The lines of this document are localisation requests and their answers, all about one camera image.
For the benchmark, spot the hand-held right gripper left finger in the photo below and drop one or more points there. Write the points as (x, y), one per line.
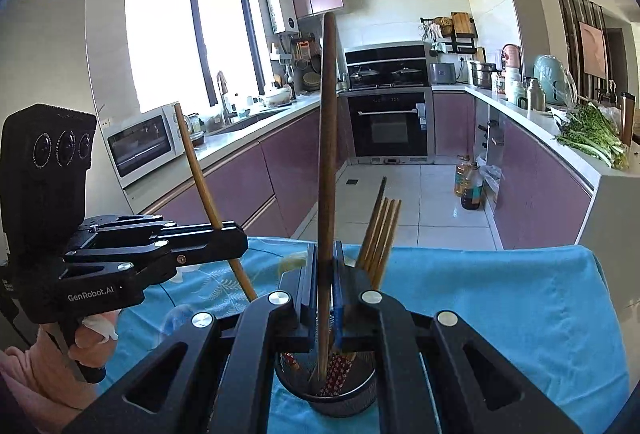
(311, 309)

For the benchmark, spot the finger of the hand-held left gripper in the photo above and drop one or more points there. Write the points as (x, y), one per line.
(210, 248)
(150, 226)

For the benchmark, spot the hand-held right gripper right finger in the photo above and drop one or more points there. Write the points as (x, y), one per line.
(340, 309)

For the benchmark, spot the slim bamboo chopstick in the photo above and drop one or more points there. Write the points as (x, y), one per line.
(327, 138)
(242, 279)

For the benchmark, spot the bunch of brown chopsticks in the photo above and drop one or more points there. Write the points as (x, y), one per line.
(382, 239)

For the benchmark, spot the black mesh utensil holder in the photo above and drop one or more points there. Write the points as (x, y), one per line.
(345, 406)

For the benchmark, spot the person's left forearm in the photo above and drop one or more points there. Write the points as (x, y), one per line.
(30, 374)

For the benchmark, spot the person's left hand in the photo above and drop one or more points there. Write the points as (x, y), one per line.
(92, 346)

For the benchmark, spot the white microwave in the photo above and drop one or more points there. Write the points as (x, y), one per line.
(145, 143)

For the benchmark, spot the pink base cabinets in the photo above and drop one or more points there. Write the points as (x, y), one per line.
(540, 194)
(280, 174)

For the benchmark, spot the kitchen sink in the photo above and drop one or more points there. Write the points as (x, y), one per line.
(250, 118)

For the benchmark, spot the steel faucet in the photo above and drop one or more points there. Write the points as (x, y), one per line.
(223, 96)

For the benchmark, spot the grey refrigerator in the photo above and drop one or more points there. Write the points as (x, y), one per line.
(50, 38)

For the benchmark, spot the blue floral tablecloth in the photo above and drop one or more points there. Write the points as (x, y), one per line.
(500, 314)

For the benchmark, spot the white pot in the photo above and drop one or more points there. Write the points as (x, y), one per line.
(276, 96)

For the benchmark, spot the dark sauce bottle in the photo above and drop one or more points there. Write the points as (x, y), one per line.
(472, 194)

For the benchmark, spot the yellow oil bottle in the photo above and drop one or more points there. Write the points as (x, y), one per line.
(461, 179)

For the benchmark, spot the black built-in oven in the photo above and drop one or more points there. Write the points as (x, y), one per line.
(387, 128)

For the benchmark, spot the kitchen window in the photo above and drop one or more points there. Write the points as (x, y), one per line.
(160, 38)

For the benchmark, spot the clear plastic bag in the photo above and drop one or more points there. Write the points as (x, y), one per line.
(490, 175)

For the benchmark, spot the hanging frying pan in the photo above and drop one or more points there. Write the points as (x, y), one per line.
(315, 62)

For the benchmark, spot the black lidded pot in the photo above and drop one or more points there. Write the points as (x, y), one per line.
(364, 76)
(406, 74)

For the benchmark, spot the white water heater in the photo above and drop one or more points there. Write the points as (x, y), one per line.
(282, 11)

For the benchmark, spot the silver countertop appliance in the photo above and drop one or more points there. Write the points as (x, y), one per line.
(443, 73)

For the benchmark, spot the black stove hood unit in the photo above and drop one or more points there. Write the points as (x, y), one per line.
(385, 53)

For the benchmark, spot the steel stockpot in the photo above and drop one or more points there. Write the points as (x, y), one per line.
(483, 74)

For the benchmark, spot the white jar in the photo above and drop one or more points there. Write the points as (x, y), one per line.
(515, 86)

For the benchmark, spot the steel thermos bottle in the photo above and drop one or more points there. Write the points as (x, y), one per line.
(536, 96)

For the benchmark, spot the pink kettle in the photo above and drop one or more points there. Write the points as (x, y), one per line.
(512, 56)

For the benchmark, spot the leafy green vegetables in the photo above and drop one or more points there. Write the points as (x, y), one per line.
(592, 136)

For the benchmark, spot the wooden cutting board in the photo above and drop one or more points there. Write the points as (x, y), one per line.
(462, 23)

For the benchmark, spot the mint green appliance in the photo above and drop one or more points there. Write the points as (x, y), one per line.
(550, 78)

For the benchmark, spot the brown tumbler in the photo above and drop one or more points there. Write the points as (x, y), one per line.
(626, 118)

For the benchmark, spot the black wall rack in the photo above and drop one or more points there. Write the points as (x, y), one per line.
(462, 44)

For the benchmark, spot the pink wall picture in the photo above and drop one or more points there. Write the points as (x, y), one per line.
(593, 48)

